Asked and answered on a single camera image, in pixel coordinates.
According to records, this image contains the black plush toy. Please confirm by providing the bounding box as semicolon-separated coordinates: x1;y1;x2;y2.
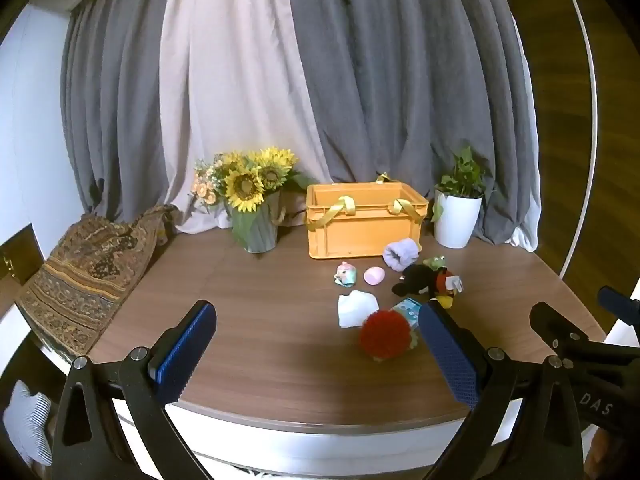
391;262;464;309

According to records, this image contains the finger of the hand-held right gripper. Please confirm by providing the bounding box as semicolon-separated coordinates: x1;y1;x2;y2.
597;286;640;322
529;302;608;361

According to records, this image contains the teal tissue packet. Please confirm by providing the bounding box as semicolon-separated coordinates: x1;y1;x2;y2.
392;297;427;332

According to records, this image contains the grey ribbed vase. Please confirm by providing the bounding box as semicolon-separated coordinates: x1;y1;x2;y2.
230;191;282;254

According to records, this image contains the white curved tube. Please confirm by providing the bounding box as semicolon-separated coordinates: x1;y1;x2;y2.
552;0;600;277

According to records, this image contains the green leafy plant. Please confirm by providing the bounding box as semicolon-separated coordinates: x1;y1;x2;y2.
431;146;487;223

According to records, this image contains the striped cushion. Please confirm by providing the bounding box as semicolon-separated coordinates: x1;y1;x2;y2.
2;380;54;467

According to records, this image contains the orange plastic crate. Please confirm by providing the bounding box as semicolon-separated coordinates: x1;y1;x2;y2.
306;182;431;261

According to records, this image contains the white folded cloth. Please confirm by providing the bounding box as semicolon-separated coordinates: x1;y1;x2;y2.
337;290;380;330

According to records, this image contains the white curtain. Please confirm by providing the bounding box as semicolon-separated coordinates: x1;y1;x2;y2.
159;0;342;237

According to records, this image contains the white ribbed plant pot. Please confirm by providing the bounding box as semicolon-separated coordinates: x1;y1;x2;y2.
433;188;483;249

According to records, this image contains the sunflower bouquet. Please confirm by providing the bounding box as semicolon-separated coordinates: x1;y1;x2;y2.
192;147;316;252

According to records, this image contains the red pompom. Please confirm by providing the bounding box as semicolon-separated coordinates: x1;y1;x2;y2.
359;310;413;362

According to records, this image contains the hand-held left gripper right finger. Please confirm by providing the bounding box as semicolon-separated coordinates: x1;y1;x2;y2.
419;300;586;480

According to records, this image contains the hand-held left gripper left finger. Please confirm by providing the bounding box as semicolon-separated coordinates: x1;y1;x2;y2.
52;300;218;480

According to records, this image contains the brown patterned cloth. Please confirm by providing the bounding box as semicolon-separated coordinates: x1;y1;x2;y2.
15;204;180;359

